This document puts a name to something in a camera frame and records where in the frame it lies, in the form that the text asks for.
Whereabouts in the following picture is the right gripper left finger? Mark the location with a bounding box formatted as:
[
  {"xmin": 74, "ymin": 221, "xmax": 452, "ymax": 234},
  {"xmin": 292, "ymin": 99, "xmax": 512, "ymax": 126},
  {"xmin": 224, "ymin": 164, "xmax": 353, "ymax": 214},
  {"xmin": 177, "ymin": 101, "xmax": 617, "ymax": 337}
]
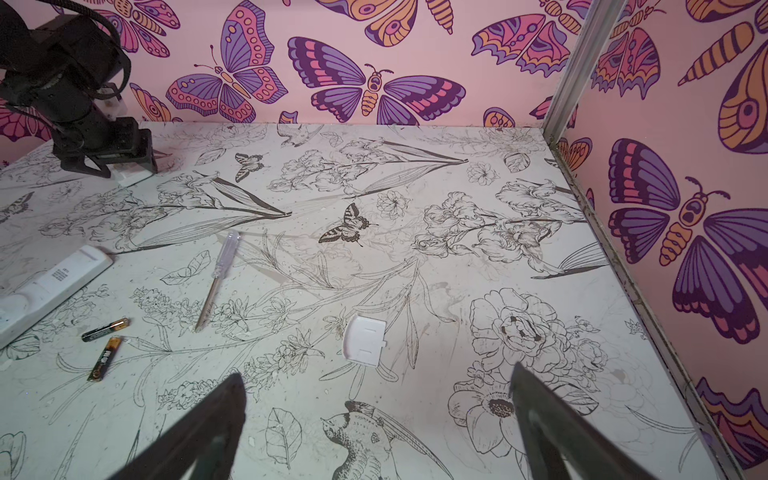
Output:
[{"xmin": 112, "ymin": 373, "xmax": 247, "ymax": 479}]

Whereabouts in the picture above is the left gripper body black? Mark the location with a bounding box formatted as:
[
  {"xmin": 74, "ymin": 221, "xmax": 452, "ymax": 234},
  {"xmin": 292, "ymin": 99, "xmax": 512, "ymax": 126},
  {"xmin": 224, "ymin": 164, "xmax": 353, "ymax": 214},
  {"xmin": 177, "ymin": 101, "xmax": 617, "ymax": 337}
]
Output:
[{"xmin": 1, "ymin": 11, "xmax": 158, "ymax": 178}]

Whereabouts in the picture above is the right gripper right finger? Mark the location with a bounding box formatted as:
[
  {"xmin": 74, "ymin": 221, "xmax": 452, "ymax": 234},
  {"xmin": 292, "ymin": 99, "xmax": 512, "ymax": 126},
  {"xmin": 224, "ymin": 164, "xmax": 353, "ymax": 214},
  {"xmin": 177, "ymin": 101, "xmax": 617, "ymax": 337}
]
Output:
[{"xmin": 509, "ymin": 364, "xmax": 653, "ymax": 479}]

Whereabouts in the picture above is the black gold AAA battery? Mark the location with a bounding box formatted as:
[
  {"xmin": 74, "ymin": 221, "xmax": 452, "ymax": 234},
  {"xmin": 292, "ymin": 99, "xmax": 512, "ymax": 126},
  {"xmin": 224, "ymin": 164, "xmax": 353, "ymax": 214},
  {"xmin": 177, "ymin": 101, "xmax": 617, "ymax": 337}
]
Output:
[
  {"xmin": 87, "ymin": 336, "xmax": 123, "ymax": 382},
  {"xmin": 81, "ymin": 318, "xmax": 130, "ymax": 342}
]

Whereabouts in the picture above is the clear handle screwdriver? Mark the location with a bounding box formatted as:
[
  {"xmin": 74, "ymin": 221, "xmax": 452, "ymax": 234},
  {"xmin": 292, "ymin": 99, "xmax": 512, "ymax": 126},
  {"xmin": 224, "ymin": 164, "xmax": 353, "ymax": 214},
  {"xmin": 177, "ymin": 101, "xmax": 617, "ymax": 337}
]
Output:
[{"xmin": 194, "ymin": 231, "xmax": 241, "ymax": 332}]

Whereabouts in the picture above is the white battery cover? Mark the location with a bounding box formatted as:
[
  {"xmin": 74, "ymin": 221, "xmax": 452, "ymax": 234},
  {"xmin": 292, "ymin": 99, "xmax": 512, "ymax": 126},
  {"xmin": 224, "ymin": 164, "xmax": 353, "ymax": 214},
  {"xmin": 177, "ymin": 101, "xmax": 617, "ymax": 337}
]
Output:
[{"xmin": 342, "ymin": 316, "xmax": 387, "ymax": 367}]

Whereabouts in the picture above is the white remote control with batteries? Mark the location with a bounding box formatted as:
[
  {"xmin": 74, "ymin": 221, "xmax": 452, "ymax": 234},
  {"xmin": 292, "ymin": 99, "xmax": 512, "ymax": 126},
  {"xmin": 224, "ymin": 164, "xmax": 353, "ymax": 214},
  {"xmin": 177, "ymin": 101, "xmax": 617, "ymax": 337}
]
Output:
[{"xmin": 1, "ymin": 245, "xmax": 113, "ymax": 348}]

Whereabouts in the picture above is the white remote control far left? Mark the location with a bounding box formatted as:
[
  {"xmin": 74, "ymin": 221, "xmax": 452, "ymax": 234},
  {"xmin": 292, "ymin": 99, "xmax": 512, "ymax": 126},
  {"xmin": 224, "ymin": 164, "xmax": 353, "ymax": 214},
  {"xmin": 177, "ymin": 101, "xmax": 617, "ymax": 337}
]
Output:
[{"xmin": 110, "ymin": 164, "xmax": 154, "ymax": 188}]

